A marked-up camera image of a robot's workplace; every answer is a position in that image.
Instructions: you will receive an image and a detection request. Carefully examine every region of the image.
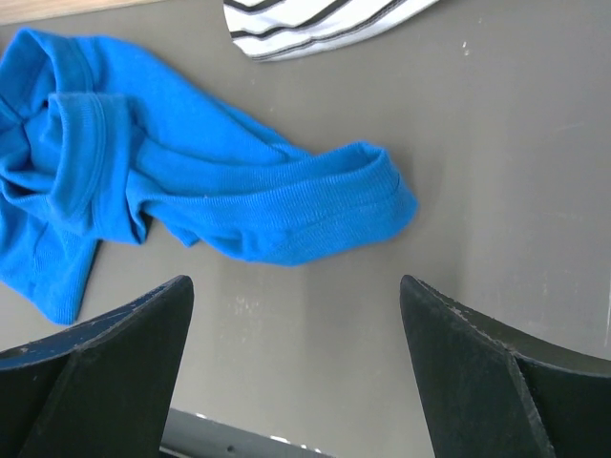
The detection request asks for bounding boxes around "black white striped tank top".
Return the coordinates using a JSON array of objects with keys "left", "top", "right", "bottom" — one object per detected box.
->
[{"left": 222, "top": 0, "right": 437, "bottom": 62}]

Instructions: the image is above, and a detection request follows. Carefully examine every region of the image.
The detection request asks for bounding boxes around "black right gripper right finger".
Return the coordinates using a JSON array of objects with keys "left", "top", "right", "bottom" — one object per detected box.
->
[{"left": 400, "top": 276, "right": 610, "bottom": 457}]

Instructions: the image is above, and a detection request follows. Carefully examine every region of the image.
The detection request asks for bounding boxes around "blue tank top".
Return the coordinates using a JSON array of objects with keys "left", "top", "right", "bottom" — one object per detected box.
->
[{"left": 1, "top": 29, "right": 417, "bottom": 324}]

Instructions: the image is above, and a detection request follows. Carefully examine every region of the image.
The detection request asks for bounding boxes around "wooden clothes rack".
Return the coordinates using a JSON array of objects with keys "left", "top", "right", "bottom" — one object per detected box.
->
[{"left": 0, "top": 0, "right": 157, "bottom": 26}]

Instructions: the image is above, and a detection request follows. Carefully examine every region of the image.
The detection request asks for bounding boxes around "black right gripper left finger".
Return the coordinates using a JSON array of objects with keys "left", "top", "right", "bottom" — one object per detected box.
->
[{"left": 1, "top": 276, "right": 194, "bottom": 457}]

